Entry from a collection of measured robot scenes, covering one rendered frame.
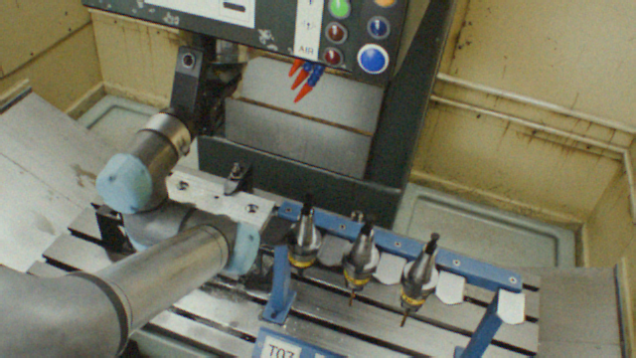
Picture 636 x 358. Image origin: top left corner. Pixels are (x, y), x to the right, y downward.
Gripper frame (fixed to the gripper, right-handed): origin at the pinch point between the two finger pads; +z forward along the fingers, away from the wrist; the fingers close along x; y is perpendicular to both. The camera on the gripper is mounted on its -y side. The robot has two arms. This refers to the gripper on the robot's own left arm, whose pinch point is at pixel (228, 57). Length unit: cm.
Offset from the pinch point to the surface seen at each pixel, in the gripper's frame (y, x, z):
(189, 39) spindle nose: -7.3, -2.7, -8.2
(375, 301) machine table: 57, 37, -1
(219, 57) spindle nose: -5.3, 2.6, -8.1
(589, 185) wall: 68, 95, 79
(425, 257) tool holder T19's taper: 17.2, 43.4, -16.0
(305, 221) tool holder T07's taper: 17.7, 22.1, -16.2
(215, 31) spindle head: -18.0, 9.0, -20.5
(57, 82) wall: 68, -101, 52
